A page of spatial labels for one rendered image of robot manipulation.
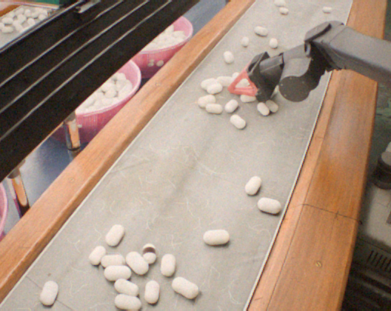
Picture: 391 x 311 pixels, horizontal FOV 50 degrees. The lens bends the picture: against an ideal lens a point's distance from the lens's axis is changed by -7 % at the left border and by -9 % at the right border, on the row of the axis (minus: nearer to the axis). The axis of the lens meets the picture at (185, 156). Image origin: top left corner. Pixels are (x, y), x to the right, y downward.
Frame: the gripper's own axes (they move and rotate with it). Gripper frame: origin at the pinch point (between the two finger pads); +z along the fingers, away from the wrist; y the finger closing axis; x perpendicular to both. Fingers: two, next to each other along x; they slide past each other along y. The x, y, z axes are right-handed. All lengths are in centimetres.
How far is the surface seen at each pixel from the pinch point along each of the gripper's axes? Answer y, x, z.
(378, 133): -114, 88, 13
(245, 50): -21.7, -1.0, 4.1
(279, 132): 7.8, 9.2, -8.8
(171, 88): 5.8, -7.3, 8.6
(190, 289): 47.8, 6.8, -9.4
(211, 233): 37.9, 6.1, -8.5
